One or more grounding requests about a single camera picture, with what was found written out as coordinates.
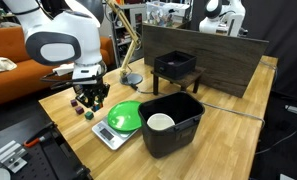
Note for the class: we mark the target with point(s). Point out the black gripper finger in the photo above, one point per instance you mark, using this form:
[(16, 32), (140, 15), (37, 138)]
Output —
[(104, 101), (86, 102)]

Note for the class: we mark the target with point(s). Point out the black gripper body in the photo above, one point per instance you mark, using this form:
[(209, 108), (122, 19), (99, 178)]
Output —
[(91, 90)]

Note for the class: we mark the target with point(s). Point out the small rubik's cube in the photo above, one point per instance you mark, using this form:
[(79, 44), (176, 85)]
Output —
[(96, 107)]

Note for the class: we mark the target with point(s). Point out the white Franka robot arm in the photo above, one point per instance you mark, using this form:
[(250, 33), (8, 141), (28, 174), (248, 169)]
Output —
[(78, 33)]

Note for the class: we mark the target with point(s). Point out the small purple block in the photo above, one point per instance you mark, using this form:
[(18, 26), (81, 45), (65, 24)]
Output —
[(74, 102), (79, 110)]

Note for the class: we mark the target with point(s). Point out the small green block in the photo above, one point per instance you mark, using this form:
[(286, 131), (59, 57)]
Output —
[(89, 115)]

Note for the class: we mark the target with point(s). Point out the green plate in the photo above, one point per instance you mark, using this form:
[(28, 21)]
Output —
[(124, 116)]

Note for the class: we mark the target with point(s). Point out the white kitchen scale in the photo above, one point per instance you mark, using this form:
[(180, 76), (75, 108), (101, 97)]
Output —
[(109, 135)]

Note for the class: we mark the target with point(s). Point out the background metal shelf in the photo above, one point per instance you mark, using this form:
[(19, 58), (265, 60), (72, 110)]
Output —
[(128, 30)]

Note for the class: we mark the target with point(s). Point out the small black box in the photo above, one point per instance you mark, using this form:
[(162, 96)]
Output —
[(169, 69)]

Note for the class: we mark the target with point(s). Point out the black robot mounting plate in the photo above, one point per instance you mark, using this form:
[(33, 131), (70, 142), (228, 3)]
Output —
[(38, 163)]

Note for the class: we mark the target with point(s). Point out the black plastic bin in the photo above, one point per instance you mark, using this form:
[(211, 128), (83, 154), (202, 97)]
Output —
[(174, 140)]

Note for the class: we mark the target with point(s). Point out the orange sofa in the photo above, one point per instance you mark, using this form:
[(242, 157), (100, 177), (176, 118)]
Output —
[(8, 83)]

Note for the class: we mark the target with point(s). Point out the small dark wooden stool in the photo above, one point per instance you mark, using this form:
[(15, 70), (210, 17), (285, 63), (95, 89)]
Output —
[(188, 79)]

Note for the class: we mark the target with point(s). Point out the clear box with toys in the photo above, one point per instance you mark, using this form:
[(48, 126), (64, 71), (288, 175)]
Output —
[(168, 15)]

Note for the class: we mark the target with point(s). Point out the dark wooden board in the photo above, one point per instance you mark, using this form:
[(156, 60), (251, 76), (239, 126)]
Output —
[(221, 60)]

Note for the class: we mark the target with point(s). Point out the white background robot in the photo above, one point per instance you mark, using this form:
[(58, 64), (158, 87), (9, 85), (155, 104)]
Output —
[(228, 16)]

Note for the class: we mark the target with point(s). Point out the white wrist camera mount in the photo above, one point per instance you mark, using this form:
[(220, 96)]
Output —
[(64, 69)]

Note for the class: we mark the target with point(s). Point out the aluminium bracket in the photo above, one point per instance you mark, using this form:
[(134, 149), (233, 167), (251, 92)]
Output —
[(14, 163)]

